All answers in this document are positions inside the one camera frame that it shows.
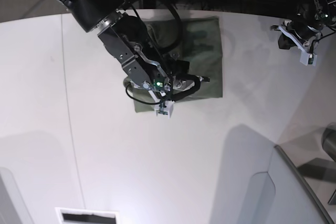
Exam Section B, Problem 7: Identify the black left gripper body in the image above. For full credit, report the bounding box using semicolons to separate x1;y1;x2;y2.
277;19;315;50

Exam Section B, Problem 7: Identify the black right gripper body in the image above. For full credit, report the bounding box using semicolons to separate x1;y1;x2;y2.
167;60;210;102

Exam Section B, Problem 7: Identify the green t-shirt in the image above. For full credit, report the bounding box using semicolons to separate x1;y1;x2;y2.
129;17;223;113

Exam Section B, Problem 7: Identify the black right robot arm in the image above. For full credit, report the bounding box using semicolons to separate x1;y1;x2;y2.
57;0;210;105

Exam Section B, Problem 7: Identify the grey metal stand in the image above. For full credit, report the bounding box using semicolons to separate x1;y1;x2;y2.
275;123;335;223

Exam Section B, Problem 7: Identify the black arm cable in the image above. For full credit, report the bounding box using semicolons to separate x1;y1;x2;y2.
124;0;203;105

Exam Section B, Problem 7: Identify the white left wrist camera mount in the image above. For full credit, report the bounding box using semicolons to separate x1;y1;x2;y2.
270;25;322;66

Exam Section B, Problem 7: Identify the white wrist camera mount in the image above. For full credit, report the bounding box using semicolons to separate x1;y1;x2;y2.
148;90;174;119
270;25;322;66

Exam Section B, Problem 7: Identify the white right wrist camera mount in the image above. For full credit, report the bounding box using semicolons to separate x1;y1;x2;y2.
148;90;174;119

